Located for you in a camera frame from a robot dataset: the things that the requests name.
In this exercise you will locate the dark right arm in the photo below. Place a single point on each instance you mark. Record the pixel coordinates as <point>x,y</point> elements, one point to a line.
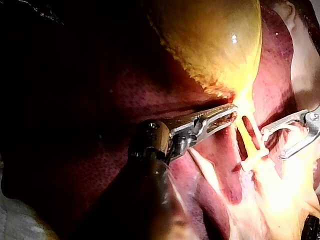
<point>312,228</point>

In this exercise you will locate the dark left arm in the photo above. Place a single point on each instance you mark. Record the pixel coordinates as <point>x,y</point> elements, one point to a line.
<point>140,200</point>

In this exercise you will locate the dark red liver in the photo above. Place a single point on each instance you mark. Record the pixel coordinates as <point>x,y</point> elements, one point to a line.
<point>140,97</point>

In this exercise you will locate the left arm instrument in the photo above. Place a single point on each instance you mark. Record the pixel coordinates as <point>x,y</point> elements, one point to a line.
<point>152,136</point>

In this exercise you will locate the pale fatty tissue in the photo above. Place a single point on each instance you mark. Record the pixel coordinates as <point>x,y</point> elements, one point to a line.
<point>305,75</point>
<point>275,200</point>

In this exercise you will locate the left arm instrument jaw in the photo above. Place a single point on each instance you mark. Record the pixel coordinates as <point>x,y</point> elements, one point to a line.
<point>203,130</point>
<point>217,111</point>

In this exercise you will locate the gallbladder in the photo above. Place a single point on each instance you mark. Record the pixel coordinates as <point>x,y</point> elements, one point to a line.
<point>212,45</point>

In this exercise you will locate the right arm instrument jaw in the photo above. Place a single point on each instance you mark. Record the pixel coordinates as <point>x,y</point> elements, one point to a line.
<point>300,146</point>
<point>282,122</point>

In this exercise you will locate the white cloth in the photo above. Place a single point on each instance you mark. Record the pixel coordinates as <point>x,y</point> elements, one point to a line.
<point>17,220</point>

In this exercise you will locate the right arm instrument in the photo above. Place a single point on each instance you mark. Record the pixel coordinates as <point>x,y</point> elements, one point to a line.
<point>313,120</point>

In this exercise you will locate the thin tube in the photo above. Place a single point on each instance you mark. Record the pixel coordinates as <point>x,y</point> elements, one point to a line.
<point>256,132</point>
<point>243,135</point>

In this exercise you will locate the white clip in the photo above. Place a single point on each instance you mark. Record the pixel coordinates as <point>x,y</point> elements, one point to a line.
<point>253,158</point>

